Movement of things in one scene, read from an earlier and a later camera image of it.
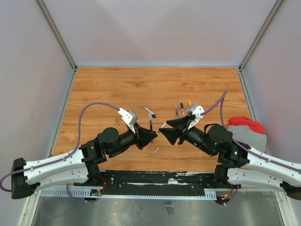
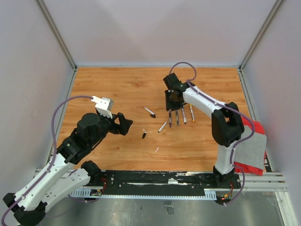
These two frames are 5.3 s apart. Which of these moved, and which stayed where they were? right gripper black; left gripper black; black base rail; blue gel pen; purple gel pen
Moved: left gripper black; right gripper black; purple gel pen
Stayed: black base rail; blue gel pen
